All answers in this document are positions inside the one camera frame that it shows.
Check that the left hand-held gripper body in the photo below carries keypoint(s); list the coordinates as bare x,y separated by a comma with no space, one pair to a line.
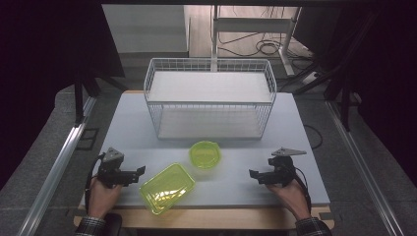
110,170

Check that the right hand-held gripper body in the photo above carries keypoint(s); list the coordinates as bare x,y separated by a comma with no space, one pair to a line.
282,168

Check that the person's left hand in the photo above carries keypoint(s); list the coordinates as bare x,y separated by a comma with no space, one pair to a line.
102,198

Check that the white cabinet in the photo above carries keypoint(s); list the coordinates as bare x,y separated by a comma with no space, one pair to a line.
146,29

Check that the black metal stand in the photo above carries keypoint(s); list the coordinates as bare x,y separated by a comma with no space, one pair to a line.
344,98
78,98

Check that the green rectangular plastic tray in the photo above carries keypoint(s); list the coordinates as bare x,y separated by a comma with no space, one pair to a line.
166,189

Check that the white power strip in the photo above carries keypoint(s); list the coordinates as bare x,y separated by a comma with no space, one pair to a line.
310,78

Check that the black square floor bracket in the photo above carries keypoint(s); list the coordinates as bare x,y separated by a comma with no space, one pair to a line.
88,139

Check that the aluminium rail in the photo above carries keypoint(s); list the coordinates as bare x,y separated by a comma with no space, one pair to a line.
55,167
364,170

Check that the green round plastic bowl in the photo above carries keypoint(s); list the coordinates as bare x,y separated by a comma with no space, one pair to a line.
205,154

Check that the person's right hand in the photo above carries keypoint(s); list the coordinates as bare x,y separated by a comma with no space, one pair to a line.
291,196

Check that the white metal desk frame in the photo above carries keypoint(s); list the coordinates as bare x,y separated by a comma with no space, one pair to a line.
249,24

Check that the pale blue table board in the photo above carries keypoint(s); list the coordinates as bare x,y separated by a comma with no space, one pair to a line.
236,164

